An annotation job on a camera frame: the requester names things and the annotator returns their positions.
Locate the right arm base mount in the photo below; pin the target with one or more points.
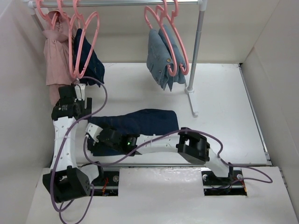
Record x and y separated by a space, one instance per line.
223 186

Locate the white clothes rack frame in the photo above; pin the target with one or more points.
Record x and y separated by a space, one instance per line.
189 90

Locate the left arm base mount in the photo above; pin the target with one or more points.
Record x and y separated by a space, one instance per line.
107 183

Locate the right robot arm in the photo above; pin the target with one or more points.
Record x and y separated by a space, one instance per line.
191 145

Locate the light blue jeans right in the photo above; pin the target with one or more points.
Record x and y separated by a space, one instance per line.
179 77

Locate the dark blue denim trousers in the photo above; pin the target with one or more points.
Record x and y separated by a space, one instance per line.
143 122

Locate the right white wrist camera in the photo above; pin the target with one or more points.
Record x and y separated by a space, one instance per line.
93 131

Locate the pink hanger right light jeans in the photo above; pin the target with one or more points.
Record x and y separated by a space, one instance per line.
171 20

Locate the light blue jeans left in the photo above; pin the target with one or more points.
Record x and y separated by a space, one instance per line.
158 60

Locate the pink hanger light jeans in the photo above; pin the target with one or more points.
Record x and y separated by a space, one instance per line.
159 14
171 20

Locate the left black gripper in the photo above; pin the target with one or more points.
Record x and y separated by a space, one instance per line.
84 111

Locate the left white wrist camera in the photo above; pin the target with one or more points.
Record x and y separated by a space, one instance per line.
79 90

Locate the dark denim garment on hanger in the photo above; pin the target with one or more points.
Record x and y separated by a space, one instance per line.
95 68

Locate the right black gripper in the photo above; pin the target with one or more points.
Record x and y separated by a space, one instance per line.
95 146

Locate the pink pleated dress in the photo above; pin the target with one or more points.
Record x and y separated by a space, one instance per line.
56 53

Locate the light blue jeans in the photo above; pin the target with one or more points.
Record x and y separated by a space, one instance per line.
179 77
158 60

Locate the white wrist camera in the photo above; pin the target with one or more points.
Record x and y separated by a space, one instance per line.
79 90
93 131

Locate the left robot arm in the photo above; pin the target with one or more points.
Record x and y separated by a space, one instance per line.
66 181

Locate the pink hanger with dress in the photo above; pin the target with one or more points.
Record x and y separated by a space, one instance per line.
51 18

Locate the pink hanger left light jeans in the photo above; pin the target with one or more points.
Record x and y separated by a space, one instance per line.
159 14

